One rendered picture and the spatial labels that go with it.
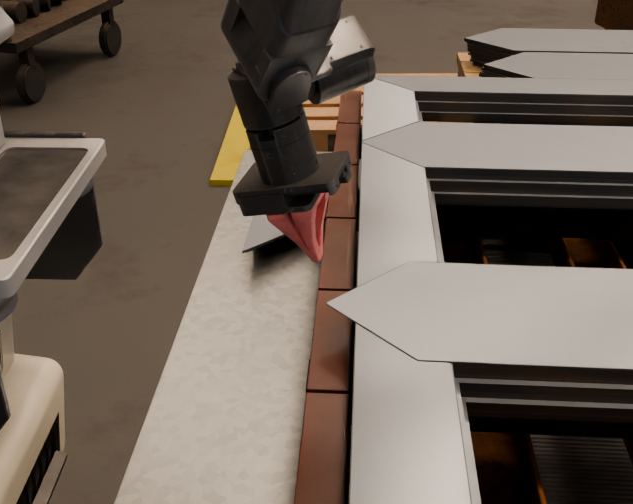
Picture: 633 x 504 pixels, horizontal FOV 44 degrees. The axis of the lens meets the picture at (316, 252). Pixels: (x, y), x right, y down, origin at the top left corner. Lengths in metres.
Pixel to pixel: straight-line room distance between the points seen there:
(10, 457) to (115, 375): 1.39
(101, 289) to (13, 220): 1.91
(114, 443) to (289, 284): 0.89
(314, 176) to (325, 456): 0.25
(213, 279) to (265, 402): 0.30
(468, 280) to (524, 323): 0.09
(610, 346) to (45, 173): 0.53
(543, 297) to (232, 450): 0.38
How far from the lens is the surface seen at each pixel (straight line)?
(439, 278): 0.86
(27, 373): 0.87
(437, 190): 1.13
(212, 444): 0.92
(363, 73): 0.73
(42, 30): 4.25
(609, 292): 0.88
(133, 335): 2.30
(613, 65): 1.74
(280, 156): 0.71
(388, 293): 0.82
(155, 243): 2.75
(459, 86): 1.47
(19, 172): 0.72
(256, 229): 1.26
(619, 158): 1.22
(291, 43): 0.59
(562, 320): 0.82
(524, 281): 0.87
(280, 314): 1.12
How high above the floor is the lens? 1.31
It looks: 30 degrees down
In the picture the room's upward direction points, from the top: straight up
